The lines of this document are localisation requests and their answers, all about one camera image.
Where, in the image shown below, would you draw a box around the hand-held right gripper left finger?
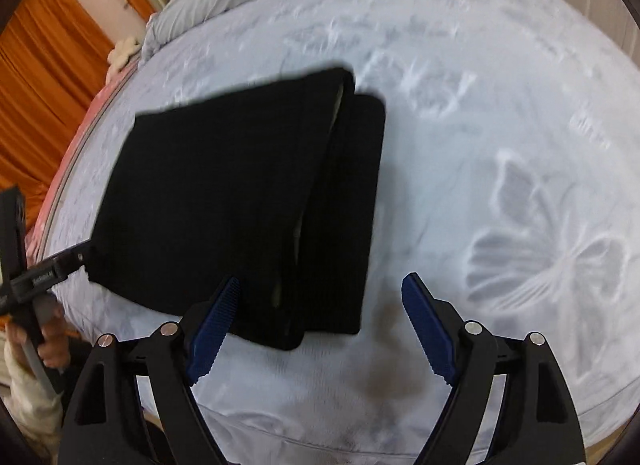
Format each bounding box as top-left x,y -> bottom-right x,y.
59,275 -> 242,465

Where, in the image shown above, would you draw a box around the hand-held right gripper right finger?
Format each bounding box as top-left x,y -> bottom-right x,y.
401,272 -> 587,465

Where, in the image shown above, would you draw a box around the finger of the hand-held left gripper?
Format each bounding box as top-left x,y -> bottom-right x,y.
47,240 -> 96,278

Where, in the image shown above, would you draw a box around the black pants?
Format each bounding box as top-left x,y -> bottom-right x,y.
82,65 -> 387,352

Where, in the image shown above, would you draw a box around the person's left hand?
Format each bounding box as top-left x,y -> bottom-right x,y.
6,314 -> 72,371

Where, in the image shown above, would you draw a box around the wide orange curtain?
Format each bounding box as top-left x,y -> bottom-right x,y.
0,0 -> 116,206

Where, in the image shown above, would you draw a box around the pink blanket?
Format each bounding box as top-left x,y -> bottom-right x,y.
22,58 -> 143,256

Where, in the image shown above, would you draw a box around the butterfly print bed sheet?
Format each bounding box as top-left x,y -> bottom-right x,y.
37,0 -> 640,465

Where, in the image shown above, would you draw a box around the cream flower cushion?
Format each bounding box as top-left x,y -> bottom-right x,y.
107,36 -> 143,71

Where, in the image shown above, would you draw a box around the grey cable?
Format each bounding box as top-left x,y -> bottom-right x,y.
17,337 -> 58,398

